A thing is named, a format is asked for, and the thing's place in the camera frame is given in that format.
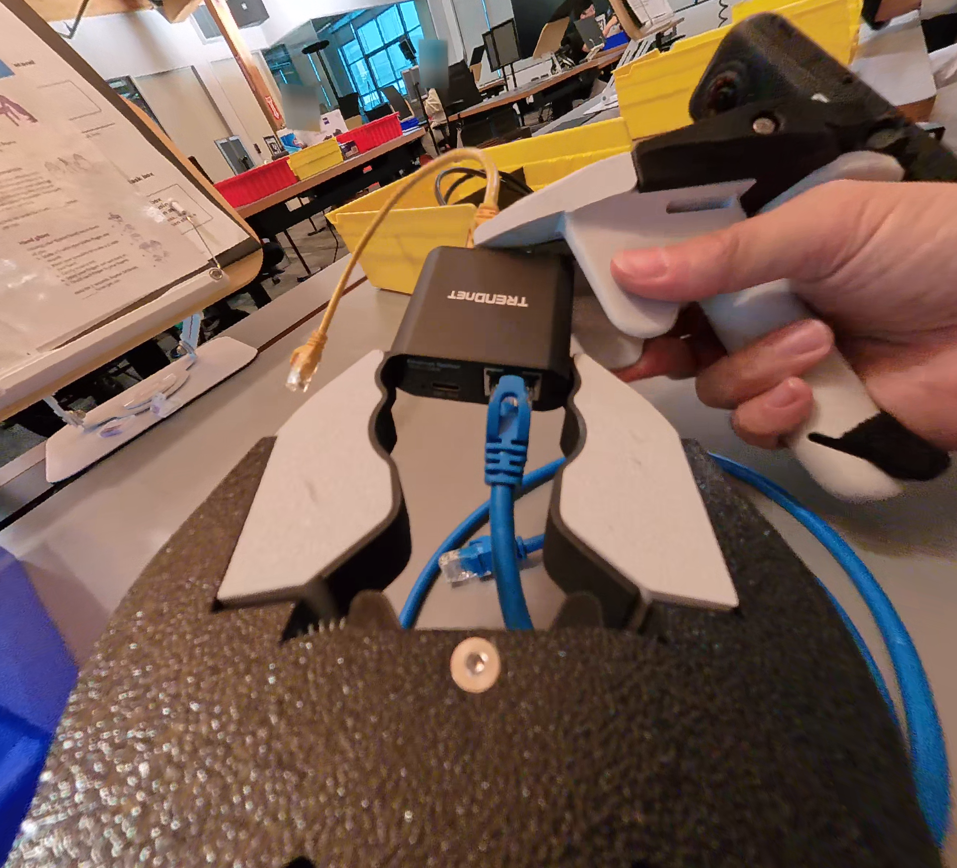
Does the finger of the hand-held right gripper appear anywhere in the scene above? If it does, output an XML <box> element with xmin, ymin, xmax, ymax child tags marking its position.
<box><xmin>564</xmin><ymin>213</ymin><xmax>747</xmax><ymax>369</ymax></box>
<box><xmin>473</xmin><ymin>152</ymin><xmax>756</xmax><ymax>257</ymax></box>

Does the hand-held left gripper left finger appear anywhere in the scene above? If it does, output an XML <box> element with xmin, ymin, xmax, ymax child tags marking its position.
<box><xmin>215</xmin><ymin>348</ymin><xmax>414</xmax><ymax>606</ymax></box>

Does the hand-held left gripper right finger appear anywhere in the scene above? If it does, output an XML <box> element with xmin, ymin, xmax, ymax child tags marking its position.
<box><xmin>543</xmin><ymin>354</ymin><xmax>743</xmax><ymax>615</ymax></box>

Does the black network adapter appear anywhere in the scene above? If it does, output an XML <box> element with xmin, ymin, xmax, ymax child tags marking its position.
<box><xmin>377</xmin><ymin>246</ymin><xmax>577</xmax><ymax>411</ymax></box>

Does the blue ethernet cable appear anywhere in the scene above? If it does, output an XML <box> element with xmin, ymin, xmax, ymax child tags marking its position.
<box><xmin>398</xmin><ymin>373</ymin><xmax>952</xmax><ymax>850</ymax></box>

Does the yellow ethernet cable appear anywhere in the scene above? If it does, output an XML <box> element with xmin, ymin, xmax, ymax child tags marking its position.
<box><xmin>286</xmin><ymin>149</ymin><xmax>500</xmax><ymax>392</ymax></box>

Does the grey desk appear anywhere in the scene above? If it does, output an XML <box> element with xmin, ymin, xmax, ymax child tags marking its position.
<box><xmin>0</xmin><ymin>258</ymin><xmax>957</xmax><ymax>868</ymax></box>

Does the person's right hand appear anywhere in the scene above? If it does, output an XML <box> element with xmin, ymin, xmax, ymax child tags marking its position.
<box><xmin>612</xmin><ymin>178</ymin><xmax>957</xmax><ymax>452</ymax></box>

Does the red storage bin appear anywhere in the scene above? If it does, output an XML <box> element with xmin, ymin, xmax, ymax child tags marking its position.
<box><xmin>336</xmin><ymin>113</ymin><xmax>403</xmax><ymax>153</ymax></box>
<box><xmin>215</xmin><ymin>158</ymin><xmax>299</xmax><ymax>208</ymax></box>

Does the long background table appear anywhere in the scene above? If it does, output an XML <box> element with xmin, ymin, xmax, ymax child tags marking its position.
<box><xmin>235</xmin><ymin>128</ymin><xmax>427</xmax><ymax>233</ymax></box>

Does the small yellow storage bin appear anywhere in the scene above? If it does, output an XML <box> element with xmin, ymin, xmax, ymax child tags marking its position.
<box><xmin>288</xmin><ymin>139</ymin><xmax>345</xmax><ymax>179</ymax></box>

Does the blue storage bin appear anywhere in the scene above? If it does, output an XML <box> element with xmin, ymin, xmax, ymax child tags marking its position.
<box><xmin>0</xmin><ymin>545</ymin><xmax>82</xmax><ymax>868</ymax></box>

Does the laminated instruction sheet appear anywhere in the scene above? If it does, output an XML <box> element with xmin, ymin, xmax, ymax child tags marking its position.
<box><xmin>0</xmin><ymin>0</ymin><xmax>254</xmax><ymax>390</ymax></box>

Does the black cable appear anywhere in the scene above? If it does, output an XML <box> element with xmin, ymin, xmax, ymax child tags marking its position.
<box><xmin>436</xmin><ymin>167</ymin><xmax>535</xmax><ymax>209</ymax></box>

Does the large black wall screen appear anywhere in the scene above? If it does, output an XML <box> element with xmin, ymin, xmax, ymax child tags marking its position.
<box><xmin>507</xmin><ymin>0</ymin><xmax>593</xmax><ymax>57</ymax></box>

